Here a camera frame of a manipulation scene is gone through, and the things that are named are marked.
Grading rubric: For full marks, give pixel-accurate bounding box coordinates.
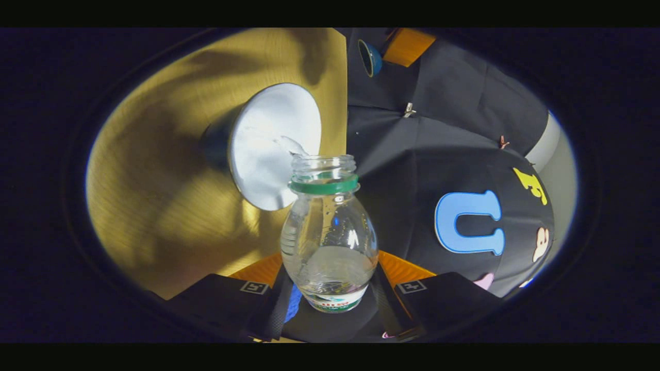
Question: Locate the black backdrop cloth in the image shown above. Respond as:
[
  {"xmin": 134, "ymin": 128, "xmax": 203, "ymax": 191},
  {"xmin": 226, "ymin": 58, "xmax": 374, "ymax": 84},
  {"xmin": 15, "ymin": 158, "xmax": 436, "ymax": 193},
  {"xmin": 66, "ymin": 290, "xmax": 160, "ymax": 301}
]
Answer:
[{"xmin": 281, "ymin": 28, "xmax": 556, "ymax": 343}]

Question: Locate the clear plastic water bottle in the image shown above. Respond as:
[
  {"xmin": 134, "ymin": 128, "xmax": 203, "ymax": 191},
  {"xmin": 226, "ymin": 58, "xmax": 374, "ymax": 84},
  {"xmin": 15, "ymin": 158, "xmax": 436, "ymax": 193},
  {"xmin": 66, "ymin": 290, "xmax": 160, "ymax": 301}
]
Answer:
[{"xmin": 280, "ymin": 155, "xmax": 380, "ymax": 313}]

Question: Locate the blue white teacup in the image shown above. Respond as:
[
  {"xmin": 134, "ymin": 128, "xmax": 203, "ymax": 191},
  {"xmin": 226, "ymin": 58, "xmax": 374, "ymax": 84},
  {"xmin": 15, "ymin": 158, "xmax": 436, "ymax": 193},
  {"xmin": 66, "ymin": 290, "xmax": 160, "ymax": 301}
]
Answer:
[{"xmin": 200, "ymin": 82, "xmax": 323, "ymax": 212}]

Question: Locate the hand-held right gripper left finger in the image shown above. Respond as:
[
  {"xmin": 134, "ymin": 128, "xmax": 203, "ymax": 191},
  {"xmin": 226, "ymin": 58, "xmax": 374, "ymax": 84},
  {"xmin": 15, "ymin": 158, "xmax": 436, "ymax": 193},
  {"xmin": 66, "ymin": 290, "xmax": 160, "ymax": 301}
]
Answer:
[{"xmin": 147, "ymin": 251, "xmax": 293, "ymax": 342}]

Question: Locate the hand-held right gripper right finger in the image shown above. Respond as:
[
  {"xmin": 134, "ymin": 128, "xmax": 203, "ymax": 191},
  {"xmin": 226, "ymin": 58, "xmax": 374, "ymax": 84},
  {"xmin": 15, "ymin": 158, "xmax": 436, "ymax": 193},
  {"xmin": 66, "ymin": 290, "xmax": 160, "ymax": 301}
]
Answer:
[{"xmin": 369, "ymin": 251, "xmax": 503, "ymax": 342}]

